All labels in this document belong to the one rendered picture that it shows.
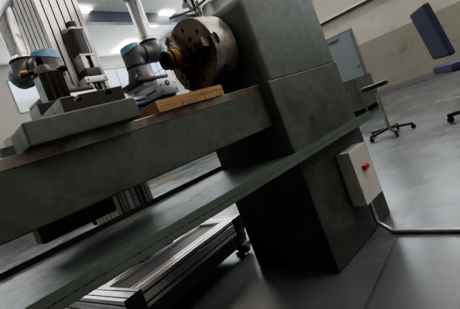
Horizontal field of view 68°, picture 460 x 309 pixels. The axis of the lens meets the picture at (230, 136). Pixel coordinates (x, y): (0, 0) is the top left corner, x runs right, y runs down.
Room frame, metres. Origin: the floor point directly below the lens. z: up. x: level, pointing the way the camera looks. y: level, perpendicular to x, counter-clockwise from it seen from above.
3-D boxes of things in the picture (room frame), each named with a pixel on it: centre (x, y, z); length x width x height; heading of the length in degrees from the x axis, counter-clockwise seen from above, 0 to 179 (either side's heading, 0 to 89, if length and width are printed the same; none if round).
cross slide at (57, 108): (1.11, 0.46, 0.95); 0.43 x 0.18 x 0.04; 43
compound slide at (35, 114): (1.17, 0.48, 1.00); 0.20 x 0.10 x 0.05; 133
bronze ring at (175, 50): (1.42, 0.10, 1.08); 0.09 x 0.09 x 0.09; 43
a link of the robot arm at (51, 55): (1.65, 0.69, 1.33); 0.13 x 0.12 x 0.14; 72
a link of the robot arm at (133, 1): (2.12, 0.26, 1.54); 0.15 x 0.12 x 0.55; 130
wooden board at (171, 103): (1.33, 0.19, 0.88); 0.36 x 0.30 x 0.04; 43
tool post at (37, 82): (1.16, 0.49, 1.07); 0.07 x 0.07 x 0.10; 43
